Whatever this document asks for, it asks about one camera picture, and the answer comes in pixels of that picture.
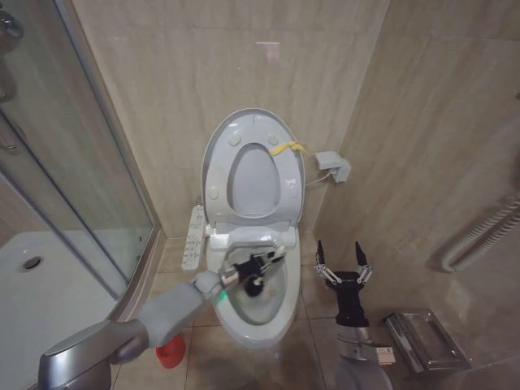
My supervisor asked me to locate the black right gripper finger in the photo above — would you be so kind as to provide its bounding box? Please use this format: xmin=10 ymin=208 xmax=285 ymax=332
xmin=353 ymin=240 xmax=374 ymax=285
xmin=312 ymin=240 xmax=341 ymax=285

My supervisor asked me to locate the black toilet brush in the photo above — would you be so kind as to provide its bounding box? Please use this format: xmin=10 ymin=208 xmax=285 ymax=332
xmin=242 ymin=274 xmax=267 ymax=298

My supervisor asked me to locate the white toilet bowl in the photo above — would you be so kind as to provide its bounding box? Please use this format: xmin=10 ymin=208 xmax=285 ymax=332
xmin=205 ymin=225 xmax=301 ymax=350

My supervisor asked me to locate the white toilet lid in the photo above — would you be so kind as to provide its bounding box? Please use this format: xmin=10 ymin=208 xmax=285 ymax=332
xmin=201 ymin=106 xmax=310 ymax=231

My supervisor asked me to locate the white toilet seat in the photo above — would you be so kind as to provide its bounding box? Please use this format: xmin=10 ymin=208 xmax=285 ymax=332
xmin=205 ymin=115 xmax=306 ymax=228

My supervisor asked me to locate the red brush holder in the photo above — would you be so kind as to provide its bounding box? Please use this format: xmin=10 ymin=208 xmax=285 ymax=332
xmin=155 ymin=331 xmax=188 ymax=371

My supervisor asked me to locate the white bidet control panel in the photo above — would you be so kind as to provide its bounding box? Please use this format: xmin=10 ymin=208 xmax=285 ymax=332
xmin=180 ymin=204 xmax=206 ymax=272

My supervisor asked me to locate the steel tissue holder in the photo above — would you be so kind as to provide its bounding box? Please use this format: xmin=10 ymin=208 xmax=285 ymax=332
xmin=380 ymin=308 xmax=475 ymax=375

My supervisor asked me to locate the white shower tray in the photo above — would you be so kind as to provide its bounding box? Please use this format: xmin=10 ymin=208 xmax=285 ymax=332
xmin=0 ymin=230 xmax=128 ymax=389

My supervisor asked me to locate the thin white cable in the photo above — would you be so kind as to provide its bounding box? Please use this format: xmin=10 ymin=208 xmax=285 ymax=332
xmin=304 ymin=169 xmax=336 ymax=189

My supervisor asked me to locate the grey wall box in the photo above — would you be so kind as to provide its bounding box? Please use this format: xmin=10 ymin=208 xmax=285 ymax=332
xmin=314 ymin=150 xmax=352 ymax=184

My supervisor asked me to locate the yellow strap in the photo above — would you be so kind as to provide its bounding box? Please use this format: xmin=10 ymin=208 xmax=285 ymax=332
xmin=267 ymin=139 xmax=311 ymax=158

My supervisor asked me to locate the ribbed grey hose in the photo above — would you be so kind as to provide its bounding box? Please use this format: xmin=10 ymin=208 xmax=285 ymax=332
xmin=440 ymin=193 xmax=520 ymax=273

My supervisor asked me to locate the glass shower enclosure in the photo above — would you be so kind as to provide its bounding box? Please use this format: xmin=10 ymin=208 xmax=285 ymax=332
xmin=0 ymin=0 xmax=164 ymax=322

